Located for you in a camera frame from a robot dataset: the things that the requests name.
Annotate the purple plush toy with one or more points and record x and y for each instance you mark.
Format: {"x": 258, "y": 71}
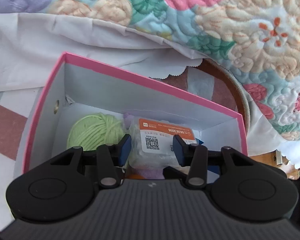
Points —
{"x": 134, "y": 173}

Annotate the green yarn ball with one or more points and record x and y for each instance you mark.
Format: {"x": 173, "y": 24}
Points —
{"x": 95, "y": 130}

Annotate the floral quilt bedspread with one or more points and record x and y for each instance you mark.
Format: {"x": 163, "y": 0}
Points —
{"x": 257, "y": 40}

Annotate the patterned oval rug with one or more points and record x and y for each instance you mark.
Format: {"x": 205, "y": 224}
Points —
{"x": 15, "y": 129}

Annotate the white bed skirt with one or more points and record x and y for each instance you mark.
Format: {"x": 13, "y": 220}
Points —
{"x": 30, "y": 45}

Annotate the blue wet wipes packet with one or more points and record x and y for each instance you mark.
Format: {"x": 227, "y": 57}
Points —
{"x": 208, "y": 160}

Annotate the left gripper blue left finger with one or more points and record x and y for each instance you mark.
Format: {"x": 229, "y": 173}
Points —
{"x": 123, "y": 150}

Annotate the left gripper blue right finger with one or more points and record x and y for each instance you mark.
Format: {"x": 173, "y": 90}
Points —
{"x": 181, "y": 151}

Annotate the pink cardboard box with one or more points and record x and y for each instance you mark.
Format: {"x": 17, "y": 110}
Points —
{"x": 78, "y": 86}

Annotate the clear cotton swab box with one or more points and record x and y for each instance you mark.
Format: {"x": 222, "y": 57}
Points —
{"x": 152, "y": 143}

